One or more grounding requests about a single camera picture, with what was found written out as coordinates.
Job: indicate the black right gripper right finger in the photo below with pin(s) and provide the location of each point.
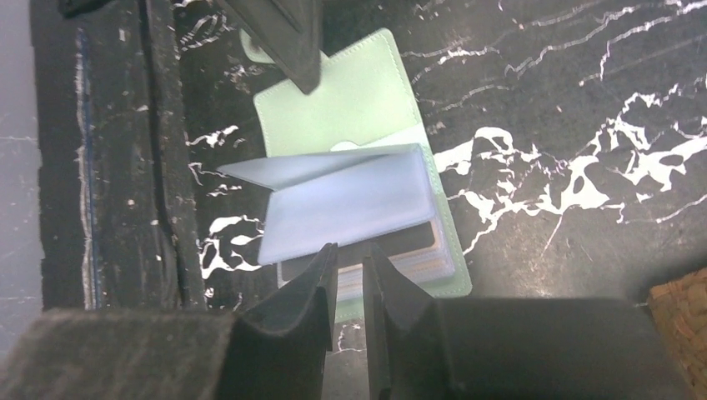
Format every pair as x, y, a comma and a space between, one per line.
423, 347

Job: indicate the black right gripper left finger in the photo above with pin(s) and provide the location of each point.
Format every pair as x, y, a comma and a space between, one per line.
274, 350

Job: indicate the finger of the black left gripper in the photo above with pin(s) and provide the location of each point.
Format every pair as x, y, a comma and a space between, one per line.
289, 32

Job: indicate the mint green card holder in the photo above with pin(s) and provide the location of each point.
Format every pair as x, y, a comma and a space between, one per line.
348, 162

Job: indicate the wicker divided tray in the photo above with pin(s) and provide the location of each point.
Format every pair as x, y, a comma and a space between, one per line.
679, 312

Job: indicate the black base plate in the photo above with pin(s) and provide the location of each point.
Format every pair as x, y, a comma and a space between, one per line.
117, 209

